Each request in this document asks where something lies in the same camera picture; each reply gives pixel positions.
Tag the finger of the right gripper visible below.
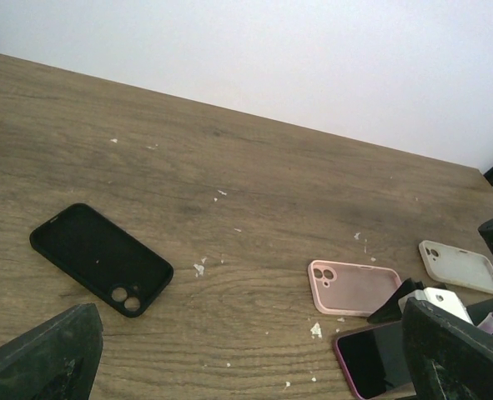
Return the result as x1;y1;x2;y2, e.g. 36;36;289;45
366;278;424;324

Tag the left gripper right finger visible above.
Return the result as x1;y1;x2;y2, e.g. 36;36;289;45
401;299;493;399

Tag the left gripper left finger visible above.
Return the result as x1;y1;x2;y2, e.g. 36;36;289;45
0;303;103;399

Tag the pink phone case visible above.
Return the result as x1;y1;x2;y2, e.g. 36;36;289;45
307;260;401;317

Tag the white phone case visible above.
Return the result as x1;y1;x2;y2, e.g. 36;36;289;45
418;240;493;295

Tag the pink-edged black phone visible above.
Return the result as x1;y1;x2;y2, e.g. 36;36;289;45
333;322;412;399

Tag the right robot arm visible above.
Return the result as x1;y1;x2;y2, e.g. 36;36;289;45
367;218;493;333

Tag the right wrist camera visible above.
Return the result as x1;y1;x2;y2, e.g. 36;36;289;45
415;287;473;324

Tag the black phone case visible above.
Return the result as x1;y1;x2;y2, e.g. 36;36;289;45
29;202;174;318

